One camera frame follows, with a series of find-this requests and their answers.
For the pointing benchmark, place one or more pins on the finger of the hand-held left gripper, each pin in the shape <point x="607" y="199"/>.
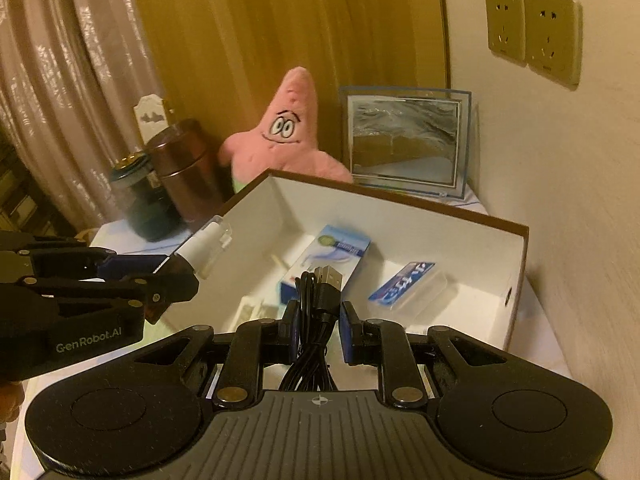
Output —
<point x="127" y="264"/>
<point x="172" y="287"/>

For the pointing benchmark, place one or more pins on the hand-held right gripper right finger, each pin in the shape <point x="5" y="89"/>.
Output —
<point x="349" y="335"/>

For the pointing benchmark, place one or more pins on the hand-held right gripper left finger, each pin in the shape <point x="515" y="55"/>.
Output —
<point x="291" y="332"/>

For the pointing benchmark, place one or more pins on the white and green carton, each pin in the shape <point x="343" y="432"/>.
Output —
<point x="252" y="312"/>

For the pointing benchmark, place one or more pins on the black and white spray bottle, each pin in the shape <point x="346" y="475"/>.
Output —
<point x="205" y="245"/>

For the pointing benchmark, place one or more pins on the blue pack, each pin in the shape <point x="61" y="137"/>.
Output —
<point x="407" y="287"/>

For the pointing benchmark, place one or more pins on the blue and white carton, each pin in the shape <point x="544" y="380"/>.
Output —
<point x="335" y="250"/>

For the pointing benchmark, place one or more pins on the brown box with white inside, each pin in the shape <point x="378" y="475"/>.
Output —
<point x="400" y="220"/>

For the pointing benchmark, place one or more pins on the dark green glass jar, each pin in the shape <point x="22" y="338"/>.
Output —
<point x="145" y="205"/>

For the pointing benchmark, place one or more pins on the brown metal canister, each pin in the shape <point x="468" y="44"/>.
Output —
<point x="185" y="175"/>

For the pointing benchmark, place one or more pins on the dark wooden shelf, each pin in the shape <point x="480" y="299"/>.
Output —
<point x="15" y="190"/>

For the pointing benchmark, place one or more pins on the pink star plush toy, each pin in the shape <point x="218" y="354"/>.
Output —
<point x="285" y="135"/>

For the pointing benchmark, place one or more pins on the beige patterned curtain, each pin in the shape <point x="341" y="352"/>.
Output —
<point x="60" y="85"/>

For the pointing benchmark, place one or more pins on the wooden panel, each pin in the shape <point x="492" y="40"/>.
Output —
<point x="300" y="20"/>

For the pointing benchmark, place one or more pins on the glass picture frame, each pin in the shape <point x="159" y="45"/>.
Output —
<point x="405" y="140"/>

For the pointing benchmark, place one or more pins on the gold wall socket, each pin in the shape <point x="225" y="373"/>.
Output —
<point x="505" y="27"/>
<point x="552" y="37"/>

